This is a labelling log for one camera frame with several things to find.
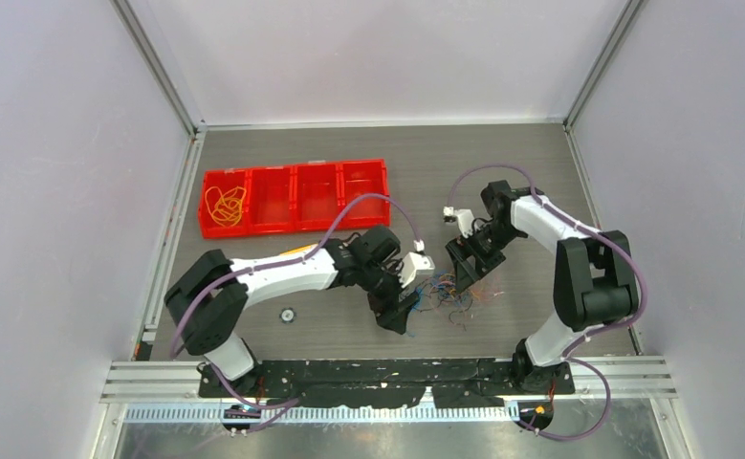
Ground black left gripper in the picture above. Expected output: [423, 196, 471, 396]
[357, 258, 418, 332]

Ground aluminium frame rail left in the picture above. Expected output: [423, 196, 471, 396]
[87, 125, 208, 458]

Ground yellow wire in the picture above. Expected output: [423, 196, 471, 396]
[204, 185, 248, 230]

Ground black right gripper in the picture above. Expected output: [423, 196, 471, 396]
[446, 222, 522, 293]

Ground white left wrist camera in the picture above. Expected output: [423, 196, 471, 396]
[397, 239, 435, 290]

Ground yellow plastic triangle frame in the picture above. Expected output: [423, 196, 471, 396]
[282, 244, 318, 255]

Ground red plastic bin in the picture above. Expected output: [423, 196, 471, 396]
[248, 166, 295, 235]
[197, 168, 250, 239]
[339, 159, 391, 230]
[295, 163, 340, 231]

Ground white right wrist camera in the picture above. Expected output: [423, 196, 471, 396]
[443, 206, 476, 238]

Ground red plastic bin far right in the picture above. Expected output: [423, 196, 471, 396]
[339, 159, 391, 230]

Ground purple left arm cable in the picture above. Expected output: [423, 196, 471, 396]
[167, 192, 426, 434]

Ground red plastic bin far left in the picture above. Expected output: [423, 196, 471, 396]
[197, 168, 250, 239]

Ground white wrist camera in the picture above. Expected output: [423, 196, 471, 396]
[397, 239, 435, 290]
[443, 206, 476, 238]

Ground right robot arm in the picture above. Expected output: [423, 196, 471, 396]
[443, 181, 641, 393]

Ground white slotted cable duct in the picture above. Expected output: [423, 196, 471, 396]
[123, 401, 519, 424]

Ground coloured wire bundle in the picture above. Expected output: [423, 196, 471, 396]
[409, 269, 506, 334]

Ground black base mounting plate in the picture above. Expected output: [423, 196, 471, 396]
[197, 358, 575, 409]

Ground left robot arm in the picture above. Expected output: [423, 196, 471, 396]
[164, 225, 434, 396]

